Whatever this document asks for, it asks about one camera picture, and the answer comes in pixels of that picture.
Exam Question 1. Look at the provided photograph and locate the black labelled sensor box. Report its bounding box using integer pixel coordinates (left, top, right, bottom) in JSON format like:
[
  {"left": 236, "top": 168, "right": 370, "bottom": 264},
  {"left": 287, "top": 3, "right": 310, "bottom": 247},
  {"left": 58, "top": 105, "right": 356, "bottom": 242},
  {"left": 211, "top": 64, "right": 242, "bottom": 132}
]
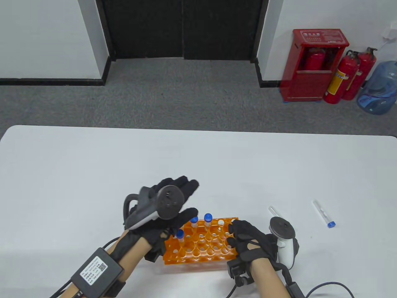
[{"left": 71, "top": 247, "right": 126, "bottom": 298}]

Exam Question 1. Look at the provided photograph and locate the person's right hand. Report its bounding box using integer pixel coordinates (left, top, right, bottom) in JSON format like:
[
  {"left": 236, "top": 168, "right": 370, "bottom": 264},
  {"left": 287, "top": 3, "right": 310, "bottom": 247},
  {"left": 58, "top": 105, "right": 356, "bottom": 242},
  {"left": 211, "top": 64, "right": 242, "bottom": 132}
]
[{"left": 226, "top": 220, "right": 279, "bottom": 263}]

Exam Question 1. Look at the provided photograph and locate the red fire extinguisher cabinet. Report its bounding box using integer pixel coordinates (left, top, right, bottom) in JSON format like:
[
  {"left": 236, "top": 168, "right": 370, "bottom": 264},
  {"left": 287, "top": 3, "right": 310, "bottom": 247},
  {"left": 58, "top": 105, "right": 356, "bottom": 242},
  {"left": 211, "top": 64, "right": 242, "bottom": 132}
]
[{"left": 280, "top": 29, "right": 350, "bottom": 103}]

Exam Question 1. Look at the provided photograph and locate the person's left forearm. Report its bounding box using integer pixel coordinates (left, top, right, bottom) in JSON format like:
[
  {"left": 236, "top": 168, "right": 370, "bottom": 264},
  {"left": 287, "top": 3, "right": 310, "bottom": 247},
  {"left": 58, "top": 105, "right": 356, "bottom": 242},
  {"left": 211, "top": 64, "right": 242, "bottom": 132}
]
[{"left": 67, "top": 238, "right": 153, "bottom": 298}]

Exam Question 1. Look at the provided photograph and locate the red extinguisher yellow label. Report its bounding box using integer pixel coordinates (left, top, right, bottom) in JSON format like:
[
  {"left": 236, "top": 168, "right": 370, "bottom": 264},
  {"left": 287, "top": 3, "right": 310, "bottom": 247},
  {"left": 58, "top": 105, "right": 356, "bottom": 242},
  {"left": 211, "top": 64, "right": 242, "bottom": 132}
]
[{"left": 323, "top": 50, "right": 362, "bottom": 104}]

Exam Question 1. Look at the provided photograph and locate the person's right forearm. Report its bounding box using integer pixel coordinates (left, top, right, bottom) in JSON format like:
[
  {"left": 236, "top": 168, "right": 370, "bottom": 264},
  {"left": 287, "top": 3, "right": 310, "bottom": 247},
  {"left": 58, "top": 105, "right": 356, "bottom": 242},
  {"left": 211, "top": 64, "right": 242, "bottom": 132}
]
[{"left": 250, "top": 258, "right": 292, "bottom": 298}]

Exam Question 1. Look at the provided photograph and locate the orange test tube rack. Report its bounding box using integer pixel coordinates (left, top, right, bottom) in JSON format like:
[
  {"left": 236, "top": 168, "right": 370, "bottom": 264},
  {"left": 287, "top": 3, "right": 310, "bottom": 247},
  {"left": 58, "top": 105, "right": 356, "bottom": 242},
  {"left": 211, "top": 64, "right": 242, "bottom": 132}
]
[{"left": 163, "top": 217, "right": 239, "bottom": 266}]

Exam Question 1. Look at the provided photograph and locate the blue water jug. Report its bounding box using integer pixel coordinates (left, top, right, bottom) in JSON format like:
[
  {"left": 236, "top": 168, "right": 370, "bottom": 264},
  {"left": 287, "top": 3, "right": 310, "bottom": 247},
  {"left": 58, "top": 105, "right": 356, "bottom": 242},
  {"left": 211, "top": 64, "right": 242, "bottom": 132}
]
[{"left": 357, "top": 61, "right": 397, "bottom": 115}]

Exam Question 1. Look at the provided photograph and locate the white wall plug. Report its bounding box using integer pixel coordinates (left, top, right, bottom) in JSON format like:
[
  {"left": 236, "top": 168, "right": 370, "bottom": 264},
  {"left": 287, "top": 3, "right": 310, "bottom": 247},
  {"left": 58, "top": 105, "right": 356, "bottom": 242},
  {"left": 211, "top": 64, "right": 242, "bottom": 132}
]
[{"left": 380, "top": 21, "right": 397, "bottom": 42}]

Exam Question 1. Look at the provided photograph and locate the red extinguisher inside cabinet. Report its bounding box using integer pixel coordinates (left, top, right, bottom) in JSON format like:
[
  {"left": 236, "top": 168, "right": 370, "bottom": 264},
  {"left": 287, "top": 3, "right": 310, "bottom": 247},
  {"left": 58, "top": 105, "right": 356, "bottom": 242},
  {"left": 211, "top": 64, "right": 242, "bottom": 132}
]
[{"left": 304, "top": 48, "right": 327, "bottom": 71}]

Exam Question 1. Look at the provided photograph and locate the black glove cable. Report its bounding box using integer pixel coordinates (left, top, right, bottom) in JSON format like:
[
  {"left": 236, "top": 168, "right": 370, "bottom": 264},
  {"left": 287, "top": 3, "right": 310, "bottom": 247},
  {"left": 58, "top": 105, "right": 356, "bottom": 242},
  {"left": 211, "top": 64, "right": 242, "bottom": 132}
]
[{"left": 48, "top": 237, "right": 122, "bottom": 298}]

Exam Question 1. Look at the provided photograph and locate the person's left hand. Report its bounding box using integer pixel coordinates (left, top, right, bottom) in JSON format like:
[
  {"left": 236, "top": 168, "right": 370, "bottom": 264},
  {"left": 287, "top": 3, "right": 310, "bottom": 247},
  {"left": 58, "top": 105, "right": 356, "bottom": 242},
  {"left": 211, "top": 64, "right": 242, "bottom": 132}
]
[{"left": 119, "top": 176, "right": 199, "bottom": 263}]

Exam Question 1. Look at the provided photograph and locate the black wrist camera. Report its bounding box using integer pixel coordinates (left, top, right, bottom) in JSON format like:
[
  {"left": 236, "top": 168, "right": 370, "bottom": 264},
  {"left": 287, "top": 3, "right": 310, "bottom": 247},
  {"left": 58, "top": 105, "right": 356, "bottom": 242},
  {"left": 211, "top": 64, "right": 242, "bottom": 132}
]
[{"left": 226, "top": 259, "right": 255, "bottom": 286}]

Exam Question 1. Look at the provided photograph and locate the black forearm box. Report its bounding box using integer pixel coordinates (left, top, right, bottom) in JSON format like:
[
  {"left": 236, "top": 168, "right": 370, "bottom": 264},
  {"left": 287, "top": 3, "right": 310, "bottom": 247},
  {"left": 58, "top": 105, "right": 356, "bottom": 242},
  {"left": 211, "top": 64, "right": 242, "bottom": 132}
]
[{"left": 285, "top": 282, "right": 304, "bottom": 298}]

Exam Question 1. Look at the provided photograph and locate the black double door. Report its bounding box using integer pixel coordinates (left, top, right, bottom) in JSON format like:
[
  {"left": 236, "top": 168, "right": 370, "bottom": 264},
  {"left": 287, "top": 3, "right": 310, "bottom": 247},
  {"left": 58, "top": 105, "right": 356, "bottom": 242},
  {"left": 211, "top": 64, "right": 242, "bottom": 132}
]
[{"left": 96, "top": 0, "right": 270, "bottom": 61}]

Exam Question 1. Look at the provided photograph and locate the braided grey cable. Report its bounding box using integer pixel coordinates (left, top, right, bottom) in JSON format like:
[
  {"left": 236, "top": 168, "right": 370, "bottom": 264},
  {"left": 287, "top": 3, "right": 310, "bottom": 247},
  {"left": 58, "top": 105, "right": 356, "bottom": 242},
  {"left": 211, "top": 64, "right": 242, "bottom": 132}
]
[{"left": 306, "top": 282, "right": 354, "bottom": 298}]

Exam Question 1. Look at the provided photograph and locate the plain red fire extinguisher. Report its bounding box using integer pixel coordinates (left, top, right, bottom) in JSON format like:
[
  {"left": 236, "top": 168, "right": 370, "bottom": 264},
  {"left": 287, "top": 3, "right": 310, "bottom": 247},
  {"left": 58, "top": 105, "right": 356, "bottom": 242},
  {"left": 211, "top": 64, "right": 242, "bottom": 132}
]
[{"left": 342, "top": 47, "right": 378, "bottom": 101}]

